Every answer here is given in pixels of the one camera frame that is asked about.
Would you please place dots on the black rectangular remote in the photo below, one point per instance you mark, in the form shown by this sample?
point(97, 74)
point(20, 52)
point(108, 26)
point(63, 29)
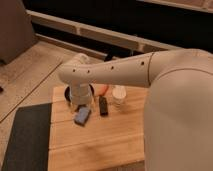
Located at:
point(103, 106)

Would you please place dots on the blue sponge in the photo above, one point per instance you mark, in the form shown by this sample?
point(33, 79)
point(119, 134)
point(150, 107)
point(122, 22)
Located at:
point(82, 116)

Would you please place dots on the white paper cup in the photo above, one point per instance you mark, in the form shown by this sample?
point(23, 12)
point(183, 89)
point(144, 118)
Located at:
point(119, 95)

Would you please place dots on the black floor mat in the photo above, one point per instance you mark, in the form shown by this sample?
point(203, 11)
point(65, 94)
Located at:
point(28, 145)

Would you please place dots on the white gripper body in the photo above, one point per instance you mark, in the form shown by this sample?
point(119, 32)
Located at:
point(80, 95)

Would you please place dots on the dark ceramic bowl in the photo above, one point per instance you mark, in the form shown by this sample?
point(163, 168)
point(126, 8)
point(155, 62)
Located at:
point(68, 96)

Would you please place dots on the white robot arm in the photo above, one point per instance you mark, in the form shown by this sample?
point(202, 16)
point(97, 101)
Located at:
point(178, 112)

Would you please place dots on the grey cabinet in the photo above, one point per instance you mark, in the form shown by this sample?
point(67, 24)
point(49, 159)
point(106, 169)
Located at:
point(16, 32)

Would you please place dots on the orange carrot toy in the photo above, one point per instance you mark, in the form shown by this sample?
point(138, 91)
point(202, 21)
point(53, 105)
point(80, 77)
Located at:
point(104, 90)

